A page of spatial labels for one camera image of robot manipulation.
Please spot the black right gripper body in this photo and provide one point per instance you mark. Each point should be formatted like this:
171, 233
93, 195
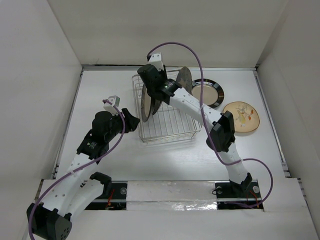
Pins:
164, 73

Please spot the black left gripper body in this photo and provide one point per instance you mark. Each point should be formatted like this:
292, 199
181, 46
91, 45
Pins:
117, 127

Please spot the silver rimmed round plate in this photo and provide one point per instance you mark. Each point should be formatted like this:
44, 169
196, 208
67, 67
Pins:
147, 105

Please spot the black square floral plate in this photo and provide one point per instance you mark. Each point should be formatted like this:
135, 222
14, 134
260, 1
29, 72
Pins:
157, 105

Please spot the grey snowflake deer plate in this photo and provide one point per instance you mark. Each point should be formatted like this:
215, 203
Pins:
184, 78

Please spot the wire dish rack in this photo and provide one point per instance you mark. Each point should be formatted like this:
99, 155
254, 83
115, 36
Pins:
168, 124

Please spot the black rimmed beige plate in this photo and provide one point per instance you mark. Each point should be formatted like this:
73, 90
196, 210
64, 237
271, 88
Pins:
213, 94

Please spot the cream bird pattern plate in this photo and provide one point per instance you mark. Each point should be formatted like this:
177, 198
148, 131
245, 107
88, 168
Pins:
246, 119

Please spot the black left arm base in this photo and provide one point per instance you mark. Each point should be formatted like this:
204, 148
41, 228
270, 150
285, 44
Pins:
114, 194

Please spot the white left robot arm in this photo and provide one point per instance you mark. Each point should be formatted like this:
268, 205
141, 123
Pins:
51, 216

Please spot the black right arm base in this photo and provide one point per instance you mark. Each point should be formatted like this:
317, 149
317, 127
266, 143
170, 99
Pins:
230, 198

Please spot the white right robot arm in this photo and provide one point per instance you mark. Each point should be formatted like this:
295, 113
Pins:
218, 126

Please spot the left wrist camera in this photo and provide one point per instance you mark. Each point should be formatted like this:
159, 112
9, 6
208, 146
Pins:
110, 104

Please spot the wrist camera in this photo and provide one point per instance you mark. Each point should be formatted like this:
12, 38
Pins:
110, 104
156, 60

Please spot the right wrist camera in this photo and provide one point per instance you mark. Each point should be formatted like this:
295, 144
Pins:
156, 60

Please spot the foil covered rail bar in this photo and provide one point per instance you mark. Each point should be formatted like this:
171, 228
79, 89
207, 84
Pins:
171, 195

